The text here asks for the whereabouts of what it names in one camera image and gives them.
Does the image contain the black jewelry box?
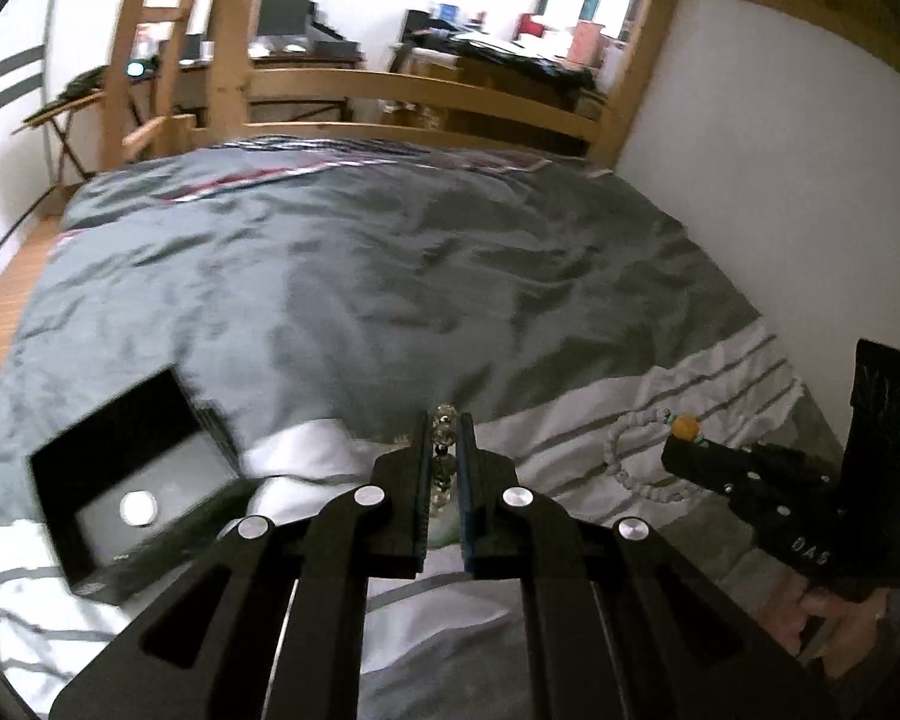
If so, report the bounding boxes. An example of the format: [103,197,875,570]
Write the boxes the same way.
[29,367,253,605]

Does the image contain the right hand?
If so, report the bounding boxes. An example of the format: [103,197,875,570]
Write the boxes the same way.
[756,574,894,679]

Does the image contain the grey white striped duvet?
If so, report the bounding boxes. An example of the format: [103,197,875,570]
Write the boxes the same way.
[0,138,842,715]

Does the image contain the cluttered wooden desk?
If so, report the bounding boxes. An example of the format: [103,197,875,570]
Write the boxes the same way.
[238,31,605,156]

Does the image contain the white wardrobe grey stripes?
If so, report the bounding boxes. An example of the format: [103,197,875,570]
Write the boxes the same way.
[0,0,55,275]

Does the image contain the wooden folding side table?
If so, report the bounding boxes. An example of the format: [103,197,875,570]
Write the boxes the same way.
[16,65,109,188]

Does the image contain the black computer monitor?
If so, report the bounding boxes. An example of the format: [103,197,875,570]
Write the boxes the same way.
[256,0,312,37]

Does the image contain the wooden ladder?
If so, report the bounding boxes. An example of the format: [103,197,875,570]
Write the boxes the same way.
[98,0,196,171]

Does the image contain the wooden bed frame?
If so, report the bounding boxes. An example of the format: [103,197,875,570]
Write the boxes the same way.
[209,0,900,166]

